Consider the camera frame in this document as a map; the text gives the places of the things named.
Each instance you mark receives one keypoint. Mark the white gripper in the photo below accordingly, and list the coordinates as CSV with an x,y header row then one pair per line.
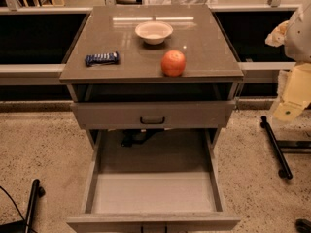
x,y
298,38

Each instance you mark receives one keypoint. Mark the red apple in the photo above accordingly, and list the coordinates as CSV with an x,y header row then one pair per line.
x,y
173,63

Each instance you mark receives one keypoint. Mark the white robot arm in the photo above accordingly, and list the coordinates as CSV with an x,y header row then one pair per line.
x,y
295,35

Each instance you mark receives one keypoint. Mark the grey drawer cabinet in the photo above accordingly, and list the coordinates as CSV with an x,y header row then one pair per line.
x,y
211,73

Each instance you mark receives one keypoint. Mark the open grey middle drawer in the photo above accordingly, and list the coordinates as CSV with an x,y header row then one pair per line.
x,y
166,185

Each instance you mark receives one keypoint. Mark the black stand leg right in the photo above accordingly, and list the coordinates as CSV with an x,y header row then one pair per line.
x,y
284,146

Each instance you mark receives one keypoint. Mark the black stand leg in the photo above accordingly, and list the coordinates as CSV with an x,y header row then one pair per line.
x,y
25,224
284,146

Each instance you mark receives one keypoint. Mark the white bowl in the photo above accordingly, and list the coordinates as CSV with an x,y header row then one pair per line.
x,y
153,32

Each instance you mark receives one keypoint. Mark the black caster bottom right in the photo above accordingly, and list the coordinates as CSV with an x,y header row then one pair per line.
x,y
303,226

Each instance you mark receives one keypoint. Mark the blue snack bar wrapper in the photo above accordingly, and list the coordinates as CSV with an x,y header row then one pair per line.
x,y
102,59

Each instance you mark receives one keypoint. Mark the black stand leg left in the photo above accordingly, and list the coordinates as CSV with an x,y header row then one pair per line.
x,y
25,224

